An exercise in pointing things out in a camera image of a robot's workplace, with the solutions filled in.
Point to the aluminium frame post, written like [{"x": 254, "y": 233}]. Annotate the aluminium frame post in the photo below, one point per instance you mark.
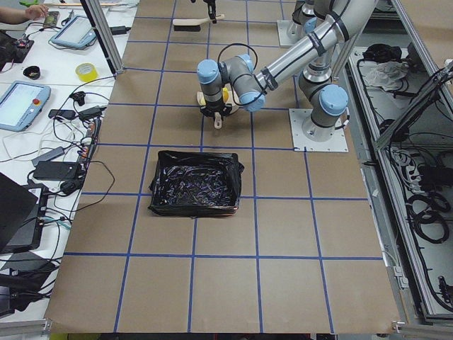
[{"x": 103, "y": 33}]

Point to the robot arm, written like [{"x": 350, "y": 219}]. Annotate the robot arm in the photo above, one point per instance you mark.
[{"x": 334, "y": 22}]

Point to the black small bowl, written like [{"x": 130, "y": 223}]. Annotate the black small bowl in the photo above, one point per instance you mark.
[{"x": 32, "y": 72}]

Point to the blue teach pendant far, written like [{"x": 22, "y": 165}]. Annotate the blue teach pendant far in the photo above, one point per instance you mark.
[{"x": 76, "y": 34}]

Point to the yellow potato toy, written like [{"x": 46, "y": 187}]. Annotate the yellow potato toy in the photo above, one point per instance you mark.
[{"x": 225, "y": 94}]

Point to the black power adapter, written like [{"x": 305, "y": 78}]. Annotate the black power adapter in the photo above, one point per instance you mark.
[{"x": 56, "y": 171}]

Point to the blue teach pendant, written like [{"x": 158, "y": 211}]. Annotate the blue teach pendant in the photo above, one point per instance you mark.
[
  {"x": 21, "y": 103},
  {"x": 76, "y": 34}
]

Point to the bin with black bag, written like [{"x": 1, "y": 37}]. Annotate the bin with black bag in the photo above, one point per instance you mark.
[{"x": 196, "y": 184}]

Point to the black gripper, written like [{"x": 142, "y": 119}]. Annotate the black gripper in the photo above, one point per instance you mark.
[{"x": 214, "y": 106}]

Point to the white plastic dustpan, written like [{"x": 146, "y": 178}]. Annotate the white plastic dustpan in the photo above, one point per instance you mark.
[{"x": 233, "y": 98}]

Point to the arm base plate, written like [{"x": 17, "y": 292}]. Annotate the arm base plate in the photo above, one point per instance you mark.
[
  {"x": 289, "y": 32},
  {"x": 309, "y": 137}
]

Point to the yellow tape roll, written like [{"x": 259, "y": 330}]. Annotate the yellow tape roll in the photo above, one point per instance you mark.
[{"x": 86, "y": 72}]

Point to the white hand brush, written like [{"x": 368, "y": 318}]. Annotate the white hand brush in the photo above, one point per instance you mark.
[{"x": 194, "y": 25}]

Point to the blue teach pendant near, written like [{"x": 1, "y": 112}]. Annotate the blue teach pendant near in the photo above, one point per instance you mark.
[{"x": 21, "y": 103}]

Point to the black laptop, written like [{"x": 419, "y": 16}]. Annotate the black laptop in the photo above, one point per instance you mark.
[{"x": 22, "y": 215}]

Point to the person hand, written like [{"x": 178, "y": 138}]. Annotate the person hand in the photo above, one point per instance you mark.
[{"x": 34, "y": 12}]

